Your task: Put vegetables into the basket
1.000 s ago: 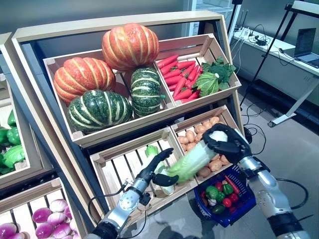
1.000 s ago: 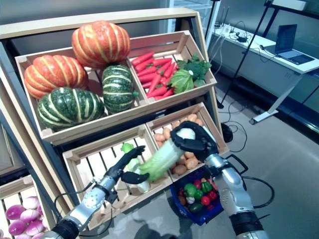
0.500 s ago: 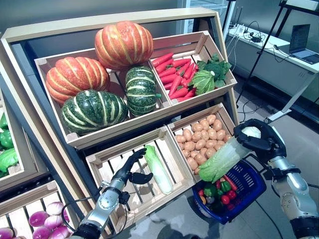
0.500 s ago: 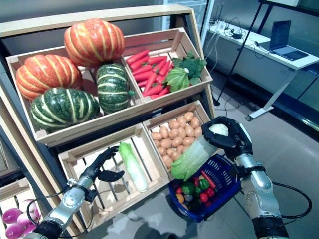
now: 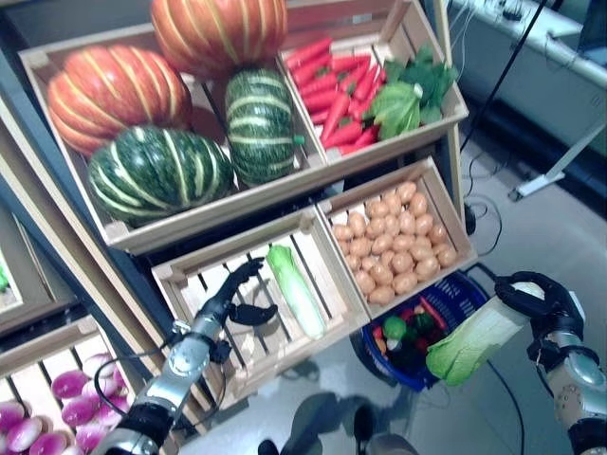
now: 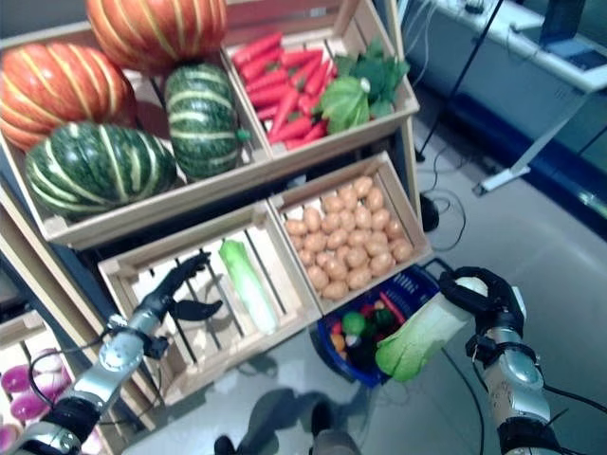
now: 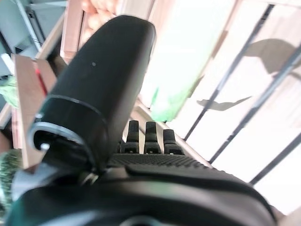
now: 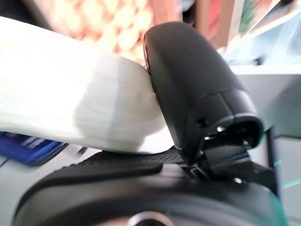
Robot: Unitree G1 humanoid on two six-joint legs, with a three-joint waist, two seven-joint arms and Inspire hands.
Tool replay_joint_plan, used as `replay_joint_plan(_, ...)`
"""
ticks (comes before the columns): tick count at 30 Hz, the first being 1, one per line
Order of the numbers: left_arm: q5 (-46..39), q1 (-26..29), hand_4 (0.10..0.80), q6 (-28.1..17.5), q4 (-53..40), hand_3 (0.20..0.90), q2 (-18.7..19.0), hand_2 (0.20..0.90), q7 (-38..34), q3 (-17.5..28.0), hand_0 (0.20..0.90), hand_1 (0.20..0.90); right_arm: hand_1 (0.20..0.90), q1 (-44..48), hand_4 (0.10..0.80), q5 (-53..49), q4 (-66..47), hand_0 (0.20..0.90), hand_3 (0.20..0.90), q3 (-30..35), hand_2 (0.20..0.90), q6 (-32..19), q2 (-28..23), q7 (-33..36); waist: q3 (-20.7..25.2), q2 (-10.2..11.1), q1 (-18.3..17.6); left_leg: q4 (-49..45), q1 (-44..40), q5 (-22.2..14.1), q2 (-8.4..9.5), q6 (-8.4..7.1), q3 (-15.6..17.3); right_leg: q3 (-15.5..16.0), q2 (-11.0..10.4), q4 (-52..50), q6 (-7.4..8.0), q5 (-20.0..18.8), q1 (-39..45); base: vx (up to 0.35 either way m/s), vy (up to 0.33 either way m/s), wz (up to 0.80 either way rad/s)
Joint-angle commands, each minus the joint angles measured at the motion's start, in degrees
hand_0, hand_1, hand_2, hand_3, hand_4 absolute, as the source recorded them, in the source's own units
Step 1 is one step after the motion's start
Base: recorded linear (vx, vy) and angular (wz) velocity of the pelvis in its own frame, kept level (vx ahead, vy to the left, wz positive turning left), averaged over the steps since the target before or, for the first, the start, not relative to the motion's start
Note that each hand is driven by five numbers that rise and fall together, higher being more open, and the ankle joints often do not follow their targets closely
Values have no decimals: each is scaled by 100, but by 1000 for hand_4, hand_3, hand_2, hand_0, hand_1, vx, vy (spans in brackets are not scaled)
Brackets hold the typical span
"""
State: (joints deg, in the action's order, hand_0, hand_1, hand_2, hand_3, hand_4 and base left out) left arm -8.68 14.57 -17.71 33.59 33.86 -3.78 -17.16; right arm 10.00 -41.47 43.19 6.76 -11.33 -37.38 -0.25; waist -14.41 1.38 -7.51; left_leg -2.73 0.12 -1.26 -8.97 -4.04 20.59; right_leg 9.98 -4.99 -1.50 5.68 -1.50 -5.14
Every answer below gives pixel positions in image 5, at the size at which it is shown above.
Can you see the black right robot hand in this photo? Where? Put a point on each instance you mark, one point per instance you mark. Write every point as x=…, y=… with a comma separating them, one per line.
x=559, y=308

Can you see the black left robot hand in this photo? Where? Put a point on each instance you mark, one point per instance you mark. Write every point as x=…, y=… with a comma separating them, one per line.
x=237, y=294

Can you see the napa cabbage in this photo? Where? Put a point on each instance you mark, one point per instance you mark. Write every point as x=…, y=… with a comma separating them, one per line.
x=296, y=294
x=465, y=346

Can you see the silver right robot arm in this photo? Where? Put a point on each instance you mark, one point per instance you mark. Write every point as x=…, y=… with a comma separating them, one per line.
x=583, y=379

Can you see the blue plastic shopping basket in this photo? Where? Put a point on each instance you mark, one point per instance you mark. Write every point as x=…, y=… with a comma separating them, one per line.
x=372, y=353

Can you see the wooden pumpkin crate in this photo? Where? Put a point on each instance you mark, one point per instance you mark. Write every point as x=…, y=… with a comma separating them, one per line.
x=213, y=223

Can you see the wooden slatted cabbage crate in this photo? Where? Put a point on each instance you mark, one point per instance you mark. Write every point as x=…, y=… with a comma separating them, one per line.
x=351, y=303

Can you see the tan potato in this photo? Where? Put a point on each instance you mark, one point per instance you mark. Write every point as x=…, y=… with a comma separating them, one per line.
x=359, y=246
x=381, y=273
x=357, y=223
x=426, y=267
x=401, y=241
x=391, y=201
x=423, y=223
x=352, y=261
x=374, y=227
x=419, y=250
x=375, y=208
x=406, y=221
x=403, y=282
x=342, y=231
x=400, y=261
x=380, y=295
x=435, y=233
x=343, y=246
x=416, y=203
x=362, y=281
x=446, y=255
x=390, y=224
x=367, y=262
x=381, y=243
x=405, y=191

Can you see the black round floor puck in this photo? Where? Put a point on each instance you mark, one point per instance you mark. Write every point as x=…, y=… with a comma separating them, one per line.
x=470, y=219

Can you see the red chili pepper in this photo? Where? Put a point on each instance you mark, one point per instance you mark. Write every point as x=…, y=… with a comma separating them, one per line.
x=432, y=313

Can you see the white table leg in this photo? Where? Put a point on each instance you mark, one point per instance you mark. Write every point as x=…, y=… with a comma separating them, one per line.
x=540, y=182

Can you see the green bell pepper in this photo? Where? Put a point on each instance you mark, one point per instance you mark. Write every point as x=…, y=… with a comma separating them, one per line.
x=423, y=322
x=4, y=279

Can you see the wooden potato crate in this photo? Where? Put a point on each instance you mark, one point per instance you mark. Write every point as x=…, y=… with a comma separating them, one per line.
x=450, y=223

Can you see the green striped pumpkin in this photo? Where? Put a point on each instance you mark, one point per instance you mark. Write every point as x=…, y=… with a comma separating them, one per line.
x=161, y=175
x=261, y=128

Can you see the purple white onion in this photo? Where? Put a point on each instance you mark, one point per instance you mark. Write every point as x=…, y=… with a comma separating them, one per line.
x=98, y=388
x=113, y=411
x=91, y=437
x=70, y=384
x=10, y=416
x=24, y=433
x=48, y=444
x=99, y=365
x=77, y=411
x=120, y=380

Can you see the small red vegetable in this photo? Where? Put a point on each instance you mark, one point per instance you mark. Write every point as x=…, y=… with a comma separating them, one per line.
x=378, y=335

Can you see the red tomato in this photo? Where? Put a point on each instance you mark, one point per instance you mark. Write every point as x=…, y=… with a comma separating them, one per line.
x=408, y=315

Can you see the small green cabbage head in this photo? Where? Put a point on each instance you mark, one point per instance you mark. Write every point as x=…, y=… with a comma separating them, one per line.
x=394, y=327

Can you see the white garlic bulb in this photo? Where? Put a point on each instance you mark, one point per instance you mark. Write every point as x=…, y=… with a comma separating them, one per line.
x=392, y=344

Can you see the wooden display shelf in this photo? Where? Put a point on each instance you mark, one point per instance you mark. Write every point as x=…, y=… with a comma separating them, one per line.
x=454, y=161

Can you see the orange red carrot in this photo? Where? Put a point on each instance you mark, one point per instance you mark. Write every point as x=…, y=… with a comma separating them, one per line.
x=310, y=68
x=350, y=62
x=318, y=85
x=343, y=135
x=308, y=52
x=334, y=116
x=358, y=108
x=322, y=100
x=367, y=83
x=365, y=137
x=320, y=116
x=353, y=78

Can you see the silver right robot leg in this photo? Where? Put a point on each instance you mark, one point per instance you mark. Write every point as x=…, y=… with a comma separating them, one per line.
x=393, y=445

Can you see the wooden carrot crate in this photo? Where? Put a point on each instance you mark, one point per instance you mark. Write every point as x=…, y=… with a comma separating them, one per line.
x=403, y=144

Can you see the white counter cabinet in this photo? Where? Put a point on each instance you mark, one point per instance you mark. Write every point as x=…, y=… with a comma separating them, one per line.
x=559, y=80

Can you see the orange striped pumpkin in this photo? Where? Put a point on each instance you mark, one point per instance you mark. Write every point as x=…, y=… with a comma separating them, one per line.
x=218, y=33
x=114, y=99

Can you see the black tripod stand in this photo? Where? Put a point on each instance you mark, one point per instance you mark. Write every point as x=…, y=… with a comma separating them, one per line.
x=512, y=71

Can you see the light green lettuce head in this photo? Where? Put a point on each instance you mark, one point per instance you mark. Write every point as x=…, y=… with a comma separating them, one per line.
x=396, y=111

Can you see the dark green leafy vegetable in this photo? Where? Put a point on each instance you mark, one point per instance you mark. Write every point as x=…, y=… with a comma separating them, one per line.
x=427, y=80

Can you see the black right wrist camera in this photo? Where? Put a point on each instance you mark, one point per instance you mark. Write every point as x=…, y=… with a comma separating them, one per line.
x=538, y=351

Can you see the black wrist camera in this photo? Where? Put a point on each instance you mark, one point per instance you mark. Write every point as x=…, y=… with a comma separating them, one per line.
x=221, y=351
x=538, y=351

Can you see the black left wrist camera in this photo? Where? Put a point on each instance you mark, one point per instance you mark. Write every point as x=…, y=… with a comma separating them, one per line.
x=221, y=351

